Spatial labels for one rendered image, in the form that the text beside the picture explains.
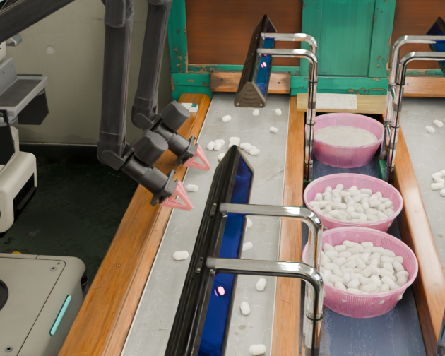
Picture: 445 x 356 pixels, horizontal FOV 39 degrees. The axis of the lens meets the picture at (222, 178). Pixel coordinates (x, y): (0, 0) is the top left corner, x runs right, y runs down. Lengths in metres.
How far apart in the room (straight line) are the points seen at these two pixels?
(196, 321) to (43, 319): 1.37
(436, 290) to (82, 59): 2.39
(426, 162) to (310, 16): 0.68
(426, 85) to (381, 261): 0.97
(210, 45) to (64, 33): 1.18
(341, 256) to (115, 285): 0.55
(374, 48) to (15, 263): 1.52
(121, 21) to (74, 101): 2.16
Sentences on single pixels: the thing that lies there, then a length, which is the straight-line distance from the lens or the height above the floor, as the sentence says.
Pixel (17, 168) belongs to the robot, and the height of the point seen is 0.80.
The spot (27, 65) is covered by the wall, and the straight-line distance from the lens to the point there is 3.52.
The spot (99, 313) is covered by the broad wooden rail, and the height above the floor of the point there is 0.76.
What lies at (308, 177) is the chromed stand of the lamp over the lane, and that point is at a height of 0.73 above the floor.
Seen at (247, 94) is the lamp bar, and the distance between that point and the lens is 1.59.
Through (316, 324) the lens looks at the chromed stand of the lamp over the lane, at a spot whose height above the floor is 1.02.
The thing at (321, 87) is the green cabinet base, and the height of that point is 0.80.
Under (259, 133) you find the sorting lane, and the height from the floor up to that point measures 0.74.
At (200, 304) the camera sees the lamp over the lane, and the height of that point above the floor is 1.11.
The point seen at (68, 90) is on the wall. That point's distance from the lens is 3.49.
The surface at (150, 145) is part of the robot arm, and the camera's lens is 1.52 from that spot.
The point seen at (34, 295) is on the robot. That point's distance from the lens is 2.27.
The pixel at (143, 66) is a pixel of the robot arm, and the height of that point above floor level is 1.08.
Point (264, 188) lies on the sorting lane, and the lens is 1.83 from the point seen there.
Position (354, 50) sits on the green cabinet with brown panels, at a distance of 2.38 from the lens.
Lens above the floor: 1.67
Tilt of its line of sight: 29 degrees down
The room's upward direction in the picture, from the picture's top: 1 degrees counter-clockwise
